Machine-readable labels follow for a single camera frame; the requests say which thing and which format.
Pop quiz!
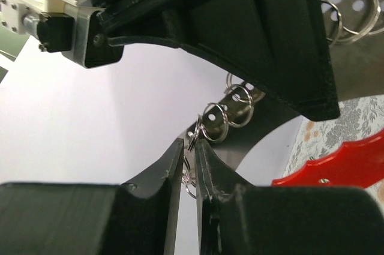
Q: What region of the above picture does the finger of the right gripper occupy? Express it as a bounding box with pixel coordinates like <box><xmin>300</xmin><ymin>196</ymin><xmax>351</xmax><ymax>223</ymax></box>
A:
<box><xmin>92</xmin><ymin>0</ymin><xmax>340</xmax><ymax>121</ymax></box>

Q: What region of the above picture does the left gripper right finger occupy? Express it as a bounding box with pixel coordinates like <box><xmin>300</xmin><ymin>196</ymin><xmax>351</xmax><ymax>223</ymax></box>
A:
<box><xmin>195</xmin><ymin>140</ymin><xmax>383</xmax><ymax>254</ymax></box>

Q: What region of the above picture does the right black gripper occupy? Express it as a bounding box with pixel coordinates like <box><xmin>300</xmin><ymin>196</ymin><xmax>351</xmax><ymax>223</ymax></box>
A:
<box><xmin>1</xmin><ymin>0</ymin><xmax>123</xmax><ymax>68</ymax></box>

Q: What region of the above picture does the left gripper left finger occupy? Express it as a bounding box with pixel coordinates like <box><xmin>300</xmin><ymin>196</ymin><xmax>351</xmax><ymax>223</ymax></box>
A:
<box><xmin>1</xmin><ymin>139</ymin><xmax>184</xmax><ymax>254</ymax></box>

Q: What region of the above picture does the floral table mat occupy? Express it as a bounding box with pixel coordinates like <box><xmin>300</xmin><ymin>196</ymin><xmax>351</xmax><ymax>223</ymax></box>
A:
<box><xmin>281</xmin><ymin>94</ymin><xmax>384</xmax><ymax>202</ymax></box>

